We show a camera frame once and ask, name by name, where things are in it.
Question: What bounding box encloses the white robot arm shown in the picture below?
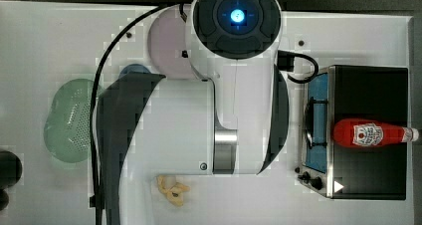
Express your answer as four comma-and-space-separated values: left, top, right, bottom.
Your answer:
90, 0, 290, 225

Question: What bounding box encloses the lilac round plate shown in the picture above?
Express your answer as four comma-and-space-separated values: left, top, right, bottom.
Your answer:
147, 6, 196, 80

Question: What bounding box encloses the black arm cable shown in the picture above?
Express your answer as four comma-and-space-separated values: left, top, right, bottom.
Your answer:
89, 3, 173, 225

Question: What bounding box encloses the yellow plush banana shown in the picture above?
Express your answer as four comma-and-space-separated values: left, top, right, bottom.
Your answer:
156, 175, 190, 207

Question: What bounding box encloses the black toaster oven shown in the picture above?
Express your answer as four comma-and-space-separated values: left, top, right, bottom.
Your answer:
296, 65, 408, 200

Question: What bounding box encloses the red plush ketchup bottle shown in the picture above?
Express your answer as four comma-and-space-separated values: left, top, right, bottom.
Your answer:
331, 118, 420, 148

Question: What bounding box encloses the black cylindrical stand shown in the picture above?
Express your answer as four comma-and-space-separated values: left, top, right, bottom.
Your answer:
0, 150, 23, 210

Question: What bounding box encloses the blue small bowl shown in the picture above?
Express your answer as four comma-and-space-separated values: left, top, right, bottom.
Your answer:
118, 64, 150, 78

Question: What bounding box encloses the green perforated colander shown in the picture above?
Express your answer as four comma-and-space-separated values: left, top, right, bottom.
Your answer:
43, 79, 94, 163

